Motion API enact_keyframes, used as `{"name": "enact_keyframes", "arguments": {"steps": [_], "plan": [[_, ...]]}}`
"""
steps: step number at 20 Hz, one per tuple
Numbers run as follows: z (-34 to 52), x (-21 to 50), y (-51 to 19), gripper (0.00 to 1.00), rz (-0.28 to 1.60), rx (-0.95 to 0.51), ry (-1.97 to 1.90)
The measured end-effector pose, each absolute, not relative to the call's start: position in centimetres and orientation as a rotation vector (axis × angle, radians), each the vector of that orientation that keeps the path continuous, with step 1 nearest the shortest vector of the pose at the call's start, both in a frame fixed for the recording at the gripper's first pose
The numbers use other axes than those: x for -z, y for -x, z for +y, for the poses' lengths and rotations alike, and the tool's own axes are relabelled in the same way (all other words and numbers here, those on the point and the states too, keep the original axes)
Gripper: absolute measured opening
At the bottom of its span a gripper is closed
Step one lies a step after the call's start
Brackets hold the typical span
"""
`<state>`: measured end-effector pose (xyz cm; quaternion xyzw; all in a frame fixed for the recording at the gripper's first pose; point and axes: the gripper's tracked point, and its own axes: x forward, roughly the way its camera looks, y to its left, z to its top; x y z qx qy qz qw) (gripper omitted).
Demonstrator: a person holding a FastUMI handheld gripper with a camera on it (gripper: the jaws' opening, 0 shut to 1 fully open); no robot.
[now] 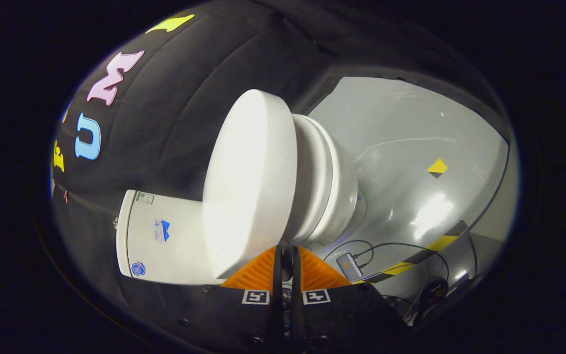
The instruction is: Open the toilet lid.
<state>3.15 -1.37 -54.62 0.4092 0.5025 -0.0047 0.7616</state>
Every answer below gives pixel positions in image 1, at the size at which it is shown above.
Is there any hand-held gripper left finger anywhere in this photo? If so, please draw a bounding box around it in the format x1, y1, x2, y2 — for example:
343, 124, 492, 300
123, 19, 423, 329
168, 245, 287, 354

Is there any black cable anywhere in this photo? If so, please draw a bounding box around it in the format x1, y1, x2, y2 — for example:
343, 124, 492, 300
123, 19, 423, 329
322, 239, 451, 285

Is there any white toilet bowl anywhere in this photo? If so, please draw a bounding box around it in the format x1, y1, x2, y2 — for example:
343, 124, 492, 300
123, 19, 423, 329
312, 129, 368, 245

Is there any white toilet tank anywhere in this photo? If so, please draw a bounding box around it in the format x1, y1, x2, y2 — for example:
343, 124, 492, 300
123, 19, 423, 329
114, 189, 226, 286

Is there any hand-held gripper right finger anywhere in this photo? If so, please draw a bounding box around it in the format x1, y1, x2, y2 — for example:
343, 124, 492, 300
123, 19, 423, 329
287, 245, 410, 354

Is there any small grey electronic box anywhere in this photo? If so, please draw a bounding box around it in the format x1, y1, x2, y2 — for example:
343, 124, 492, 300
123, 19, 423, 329
336, 253, 364, 282

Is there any thin grey cable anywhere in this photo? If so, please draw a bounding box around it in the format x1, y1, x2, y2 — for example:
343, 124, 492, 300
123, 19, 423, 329
362, 263, 429, 321

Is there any small yellow black tape piece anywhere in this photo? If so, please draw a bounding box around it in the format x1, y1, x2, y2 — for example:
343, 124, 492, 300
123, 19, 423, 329
427, 157, 449, 178

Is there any black round device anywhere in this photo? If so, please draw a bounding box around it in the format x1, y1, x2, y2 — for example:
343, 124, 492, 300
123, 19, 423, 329
418, 278, 450, 316

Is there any black backdrop cloth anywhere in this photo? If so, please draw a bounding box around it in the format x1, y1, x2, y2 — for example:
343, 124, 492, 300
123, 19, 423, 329
50, 0, 512, 320

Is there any yellow black striped floor tape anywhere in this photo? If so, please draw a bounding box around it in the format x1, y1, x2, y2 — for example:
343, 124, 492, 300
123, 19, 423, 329
352, 220, 469, 287

